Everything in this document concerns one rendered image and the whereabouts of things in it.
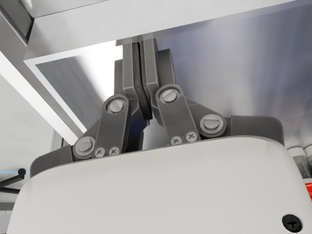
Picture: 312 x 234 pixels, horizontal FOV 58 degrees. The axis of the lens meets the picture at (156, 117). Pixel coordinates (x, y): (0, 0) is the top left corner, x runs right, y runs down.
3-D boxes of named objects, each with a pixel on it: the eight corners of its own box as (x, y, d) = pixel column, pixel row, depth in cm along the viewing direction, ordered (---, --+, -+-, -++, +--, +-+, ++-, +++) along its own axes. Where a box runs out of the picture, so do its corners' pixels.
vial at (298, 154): (300, 153, 34) (315, 190, 31) (281, 156, 34) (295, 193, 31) (304, 145, 32) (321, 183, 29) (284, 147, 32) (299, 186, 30)
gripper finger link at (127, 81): (93, 182, 14) (99, 80, 18) (157, 172, 13) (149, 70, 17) (62, 152, 11) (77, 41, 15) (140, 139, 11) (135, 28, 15)
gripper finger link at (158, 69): (161, 171, 13) (152, 69, 17) (229, 160, 13) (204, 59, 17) (145, 138, 11) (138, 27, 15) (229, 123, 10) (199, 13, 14)
